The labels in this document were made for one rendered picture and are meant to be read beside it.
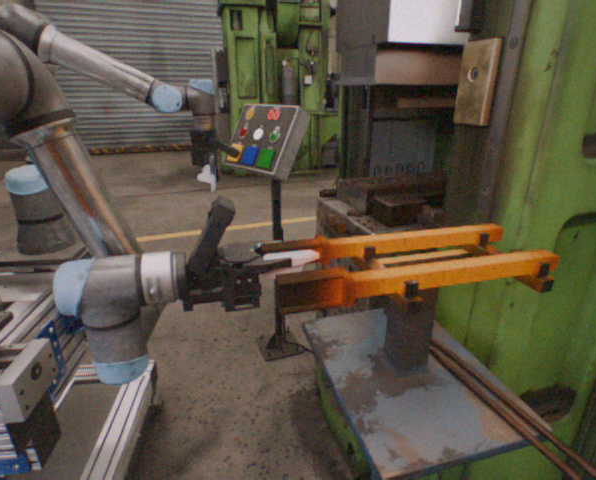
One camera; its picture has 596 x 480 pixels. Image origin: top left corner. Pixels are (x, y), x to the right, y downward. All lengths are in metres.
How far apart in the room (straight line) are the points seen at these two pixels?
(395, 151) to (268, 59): 4.56
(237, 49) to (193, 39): 3.12
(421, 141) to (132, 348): 1.22
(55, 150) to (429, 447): 0.70
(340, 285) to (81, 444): 1.20
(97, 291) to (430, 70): 0.97
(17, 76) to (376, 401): 0.70
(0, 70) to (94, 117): 8.37
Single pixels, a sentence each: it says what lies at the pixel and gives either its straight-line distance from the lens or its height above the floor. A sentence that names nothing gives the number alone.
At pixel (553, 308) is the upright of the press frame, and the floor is 0.72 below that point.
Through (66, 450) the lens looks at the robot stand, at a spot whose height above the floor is 0.21.
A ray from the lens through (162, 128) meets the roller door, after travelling 8.94.
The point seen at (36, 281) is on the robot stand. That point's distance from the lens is 1.37.
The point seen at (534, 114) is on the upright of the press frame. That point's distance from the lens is 0.90.
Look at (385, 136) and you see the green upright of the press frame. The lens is 1.43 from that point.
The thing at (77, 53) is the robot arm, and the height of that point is 1.35.
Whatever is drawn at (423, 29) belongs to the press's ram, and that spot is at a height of 1.39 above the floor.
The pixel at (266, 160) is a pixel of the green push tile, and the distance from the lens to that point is 1.51.
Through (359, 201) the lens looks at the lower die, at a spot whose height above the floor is 0.95.
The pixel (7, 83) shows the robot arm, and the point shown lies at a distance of 0.59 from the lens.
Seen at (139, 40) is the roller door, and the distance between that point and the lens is 8.93.
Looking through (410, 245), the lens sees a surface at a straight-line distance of 0.65.
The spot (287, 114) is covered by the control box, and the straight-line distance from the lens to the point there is 1.55.
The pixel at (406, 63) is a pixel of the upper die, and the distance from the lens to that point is 1.13.
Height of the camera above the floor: 1.26
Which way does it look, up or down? 22 degrees down
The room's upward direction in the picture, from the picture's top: straight up
